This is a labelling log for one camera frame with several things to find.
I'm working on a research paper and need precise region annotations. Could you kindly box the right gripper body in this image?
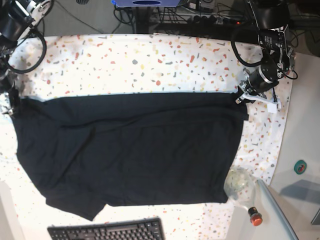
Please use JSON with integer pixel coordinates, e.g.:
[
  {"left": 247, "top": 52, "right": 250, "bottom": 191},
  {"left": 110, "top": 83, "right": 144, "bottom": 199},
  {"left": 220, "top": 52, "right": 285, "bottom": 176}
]
[{"left": 0, "top": 76, "right": 21, "bottom": 116}]

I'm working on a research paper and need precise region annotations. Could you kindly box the black t-shirt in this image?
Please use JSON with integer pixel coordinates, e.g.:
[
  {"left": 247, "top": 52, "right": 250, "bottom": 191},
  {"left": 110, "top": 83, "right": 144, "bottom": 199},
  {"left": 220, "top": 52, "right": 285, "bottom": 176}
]
[{"left": 12, "top": 92, "right": 249, "bottom": 221}]

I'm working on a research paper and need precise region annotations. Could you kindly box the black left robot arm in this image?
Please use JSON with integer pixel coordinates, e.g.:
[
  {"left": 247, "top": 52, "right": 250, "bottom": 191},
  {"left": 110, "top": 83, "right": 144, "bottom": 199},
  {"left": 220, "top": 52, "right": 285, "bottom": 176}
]
[{"left": 230, "top": 0, "right": 295, "bottom": 104}]

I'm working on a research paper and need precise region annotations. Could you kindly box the grey metal bar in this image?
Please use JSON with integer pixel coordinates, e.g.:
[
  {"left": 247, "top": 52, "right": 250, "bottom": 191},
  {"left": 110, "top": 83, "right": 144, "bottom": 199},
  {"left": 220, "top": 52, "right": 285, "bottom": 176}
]
[{"left": 256, "top": 179, "right": 299, "bottom": 240}]

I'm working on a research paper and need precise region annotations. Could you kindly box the blue box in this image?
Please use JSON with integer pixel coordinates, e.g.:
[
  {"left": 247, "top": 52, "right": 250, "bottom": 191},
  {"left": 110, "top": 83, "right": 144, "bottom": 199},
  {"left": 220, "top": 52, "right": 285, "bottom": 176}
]
[{"left": 111, "top": 0, "right": 188, "bottom": 8}]

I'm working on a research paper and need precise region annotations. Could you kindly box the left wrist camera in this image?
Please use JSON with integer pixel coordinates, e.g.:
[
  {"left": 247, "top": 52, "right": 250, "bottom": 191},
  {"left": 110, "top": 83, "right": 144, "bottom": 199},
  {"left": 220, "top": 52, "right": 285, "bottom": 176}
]
[{"left": 267, "top": 102, "right": 282, "bottom": 114}]

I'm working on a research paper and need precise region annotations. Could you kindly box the black computer keyboard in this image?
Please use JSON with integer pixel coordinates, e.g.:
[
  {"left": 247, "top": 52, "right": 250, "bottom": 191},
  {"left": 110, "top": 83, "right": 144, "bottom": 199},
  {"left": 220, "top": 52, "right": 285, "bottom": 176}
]
[{"left": 47, "top": 217, "right": 166, "bottom": 240}]

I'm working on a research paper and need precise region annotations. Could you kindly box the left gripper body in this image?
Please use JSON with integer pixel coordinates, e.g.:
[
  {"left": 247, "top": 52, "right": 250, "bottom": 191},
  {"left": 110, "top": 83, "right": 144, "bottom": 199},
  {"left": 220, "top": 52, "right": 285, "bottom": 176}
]
[{"left": 237, "top": 71, "right": 279, "bottom": 104}]

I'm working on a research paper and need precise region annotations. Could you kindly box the green tape roll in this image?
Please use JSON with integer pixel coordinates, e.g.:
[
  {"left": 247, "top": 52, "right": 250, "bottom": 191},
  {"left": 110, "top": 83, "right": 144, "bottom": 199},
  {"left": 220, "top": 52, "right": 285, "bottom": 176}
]
[{"left": 293, "top": 159, "right": 307, "bottom": 175}]

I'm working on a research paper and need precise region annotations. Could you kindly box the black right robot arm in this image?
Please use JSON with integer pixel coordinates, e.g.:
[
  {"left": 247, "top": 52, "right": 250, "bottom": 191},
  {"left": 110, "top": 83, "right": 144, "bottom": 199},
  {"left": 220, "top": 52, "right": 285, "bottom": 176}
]
[{"left": 0, "top": 0, "right": 54, "bottom": 116}]

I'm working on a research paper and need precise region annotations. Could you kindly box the clear bottle with orange cap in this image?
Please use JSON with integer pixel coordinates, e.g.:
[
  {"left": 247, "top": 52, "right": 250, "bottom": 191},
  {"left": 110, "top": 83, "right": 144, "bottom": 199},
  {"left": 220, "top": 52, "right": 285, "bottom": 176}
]
[{"left": 223, "top": 166, "right": 263, "bottom": 227}]

